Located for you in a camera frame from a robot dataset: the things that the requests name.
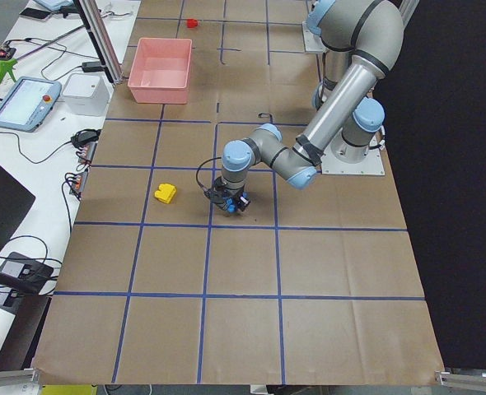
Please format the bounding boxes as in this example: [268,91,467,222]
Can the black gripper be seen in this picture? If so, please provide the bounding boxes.
[210,177,244,211]

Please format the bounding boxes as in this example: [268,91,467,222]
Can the blue toy block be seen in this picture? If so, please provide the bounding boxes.
[225,192,250,213]

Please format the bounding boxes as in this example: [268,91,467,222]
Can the red toy block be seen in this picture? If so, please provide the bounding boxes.
[186,18,199,29]

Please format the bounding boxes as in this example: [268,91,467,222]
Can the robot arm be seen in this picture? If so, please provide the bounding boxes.
[202,1,404,213]

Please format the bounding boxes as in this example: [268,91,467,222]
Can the pink plastic box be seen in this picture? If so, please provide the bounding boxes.
[128,38,192,105]

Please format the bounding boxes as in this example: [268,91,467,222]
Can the yellow toy block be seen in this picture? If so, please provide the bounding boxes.
[153,183,177,204]

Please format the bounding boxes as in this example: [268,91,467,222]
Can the brown paper table cover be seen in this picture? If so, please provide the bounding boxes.
[34,1,442,386]

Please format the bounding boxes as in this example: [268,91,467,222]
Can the white plastic container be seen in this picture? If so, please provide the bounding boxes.
[62,73,110,116]

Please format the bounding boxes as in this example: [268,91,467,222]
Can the black power adapter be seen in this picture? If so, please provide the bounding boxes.
[81,61,104,73]

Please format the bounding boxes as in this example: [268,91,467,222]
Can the teach pendant tablet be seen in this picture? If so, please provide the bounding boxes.
[0,77,62,132]

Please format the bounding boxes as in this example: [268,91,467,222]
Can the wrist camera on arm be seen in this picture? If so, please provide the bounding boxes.
[201,186,214,200]

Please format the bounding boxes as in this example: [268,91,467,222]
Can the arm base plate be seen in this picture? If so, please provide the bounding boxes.
[320,132,386,176]
[301,21,327,54]

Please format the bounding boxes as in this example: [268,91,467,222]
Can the aluminium frame post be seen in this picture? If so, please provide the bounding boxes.
[73,0,124,85]

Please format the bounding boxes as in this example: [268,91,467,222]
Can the green handled reach grabber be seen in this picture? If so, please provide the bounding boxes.
[0,24,91,88]

